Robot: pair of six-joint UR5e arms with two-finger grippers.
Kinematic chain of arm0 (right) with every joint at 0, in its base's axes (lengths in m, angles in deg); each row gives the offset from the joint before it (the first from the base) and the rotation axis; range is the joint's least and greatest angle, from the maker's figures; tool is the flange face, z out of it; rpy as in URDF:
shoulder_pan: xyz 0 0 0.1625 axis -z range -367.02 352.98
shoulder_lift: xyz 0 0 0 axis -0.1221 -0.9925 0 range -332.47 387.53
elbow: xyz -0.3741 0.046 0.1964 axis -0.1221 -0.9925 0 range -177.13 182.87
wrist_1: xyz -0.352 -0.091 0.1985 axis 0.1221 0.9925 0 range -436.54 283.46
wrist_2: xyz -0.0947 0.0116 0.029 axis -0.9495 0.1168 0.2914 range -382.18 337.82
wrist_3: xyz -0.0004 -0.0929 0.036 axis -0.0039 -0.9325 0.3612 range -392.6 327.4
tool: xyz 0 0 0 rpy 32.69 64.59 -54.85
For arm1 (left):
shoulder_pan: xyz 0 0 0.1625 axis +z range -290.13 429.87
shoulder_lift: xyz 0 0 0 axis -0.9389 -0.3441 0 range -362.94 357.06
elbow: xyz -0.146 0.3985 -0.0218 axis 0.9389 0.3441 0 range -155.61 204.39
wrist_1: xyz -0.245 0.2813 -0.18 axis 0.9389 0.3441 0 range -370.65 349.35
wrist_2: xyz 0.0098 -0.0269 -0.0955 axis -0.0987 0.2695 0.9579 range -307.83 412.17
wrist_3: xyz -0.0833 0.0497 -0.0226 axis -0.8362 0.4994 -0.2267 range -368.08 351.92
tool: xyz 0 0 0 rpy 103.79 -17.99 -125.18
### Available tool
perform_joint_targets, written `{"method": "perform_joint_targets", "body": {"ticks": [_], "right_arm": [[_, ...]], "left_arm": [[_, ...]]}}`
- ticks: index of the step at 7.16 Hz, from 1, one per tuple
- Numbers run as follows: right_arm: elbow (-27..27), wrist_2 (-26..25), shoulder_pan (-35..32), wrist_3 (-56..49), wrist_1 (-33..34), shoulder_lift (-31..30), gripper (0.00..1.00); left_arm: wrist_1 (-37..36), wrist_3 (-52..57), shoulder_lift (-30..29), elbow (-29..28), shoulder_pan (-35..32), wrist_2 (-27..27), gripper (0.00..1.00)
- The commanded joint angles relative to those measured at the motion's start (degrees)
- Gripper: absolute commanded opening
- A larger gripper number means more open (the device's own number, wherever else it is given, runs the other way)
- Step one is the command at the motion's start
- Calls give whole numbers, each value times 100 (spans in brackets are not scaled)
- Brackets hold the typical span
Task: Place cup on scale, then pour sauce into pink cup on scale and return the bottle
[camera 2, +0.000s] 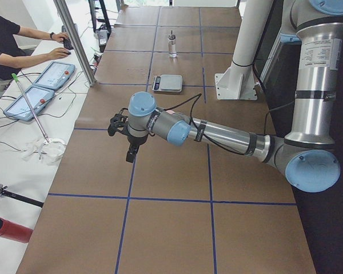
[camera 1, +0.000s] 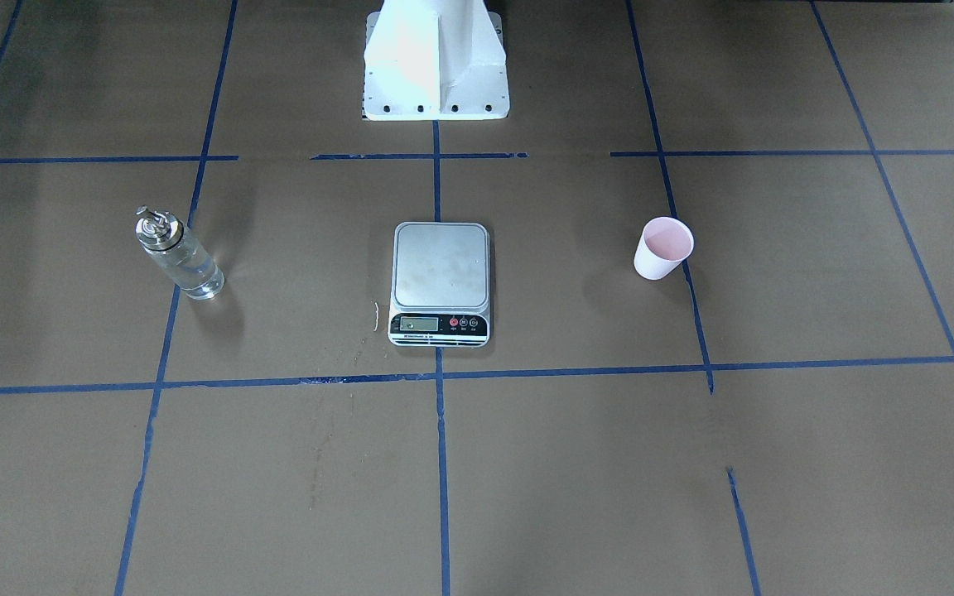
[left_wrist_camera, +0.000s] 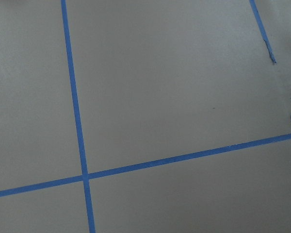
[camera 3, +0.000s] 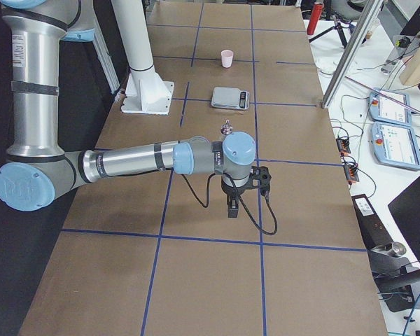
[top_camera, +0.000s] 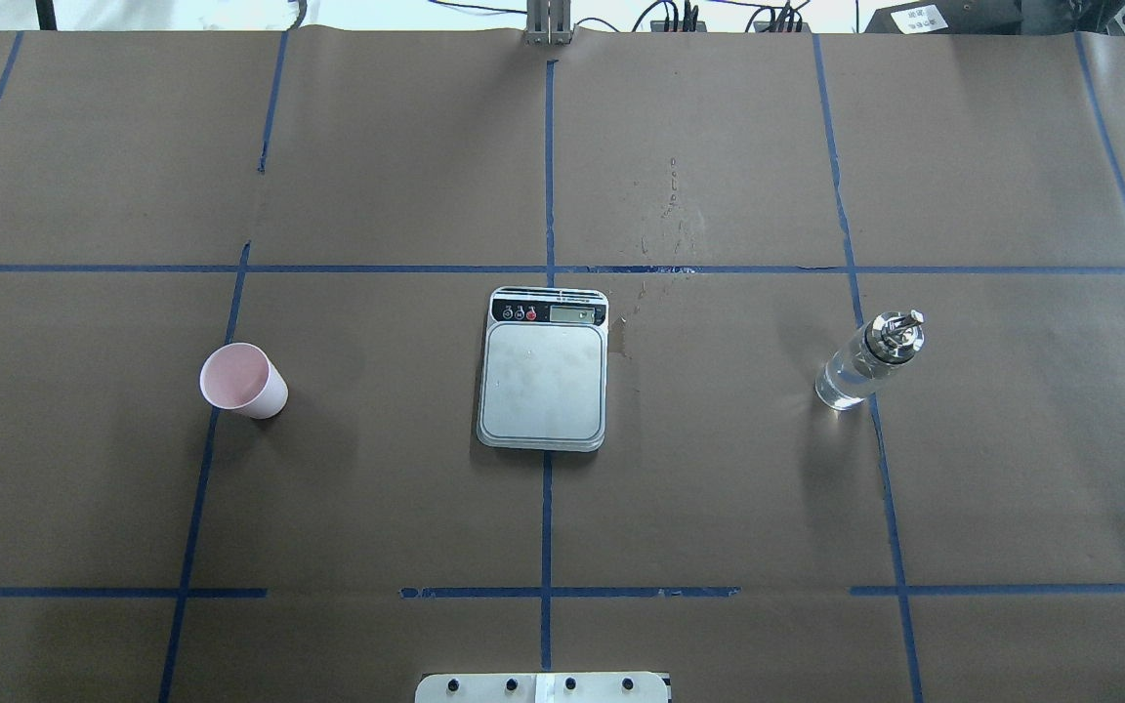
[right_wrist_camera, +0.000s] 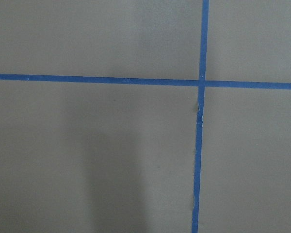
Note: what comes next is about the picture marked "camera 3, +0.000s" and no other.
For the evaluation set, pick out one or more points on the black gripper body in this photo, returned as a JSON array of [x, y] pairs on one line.
[[232, 192]]

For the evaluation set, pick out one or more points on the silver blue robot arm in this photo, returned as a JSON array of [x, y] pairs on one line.
[[38, 170]]

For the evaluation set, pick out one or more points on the far blue teach pendant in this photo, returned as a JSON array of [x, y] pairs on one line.
[[385, 110]]

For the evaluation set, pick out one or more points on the green handled air blow gun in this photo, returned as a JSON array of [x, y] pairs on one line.
[[378, 92]]

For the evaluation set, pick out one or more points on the blue teach pendant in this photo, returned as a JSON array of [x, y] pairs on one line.
[[395, 145], [385, 110]]

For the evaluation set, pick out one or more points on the pink plastic cup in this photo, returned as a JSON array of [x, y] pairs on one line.
[[226, 58]]

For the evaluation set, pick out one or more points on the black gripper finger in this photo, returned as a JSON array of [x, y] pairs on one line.
[[232, 206]]

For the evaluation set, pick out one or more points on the aluminium frame post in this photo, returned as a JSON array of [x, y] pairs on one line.
[[369, 13]]

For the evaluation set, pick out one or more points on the grey digital kitchen scale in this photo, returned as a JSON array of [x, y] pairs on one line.
[[230, 98]]

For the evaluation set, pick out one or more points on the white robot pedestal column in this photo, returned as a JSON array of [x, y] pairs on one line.
[[146, 92]]

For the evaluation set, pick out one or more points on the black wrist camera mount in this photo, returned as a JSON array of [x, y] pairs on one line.
[[262, 178]]

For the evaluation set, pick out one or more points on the orange black terminal block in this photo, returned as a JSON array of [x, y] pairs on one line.
[[351, 172], [343, 146]]

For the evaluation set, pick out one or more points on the near blue teach pendant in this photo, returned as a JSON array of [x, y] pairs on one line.
[[395, 145]]

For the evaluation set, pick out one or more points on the black box with white label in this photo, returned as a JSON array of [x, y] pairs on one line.
[[371, 227]]

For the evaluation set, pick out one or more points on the red cylinder bottle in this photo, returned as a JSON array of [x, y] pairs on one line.
[[316, 12]]

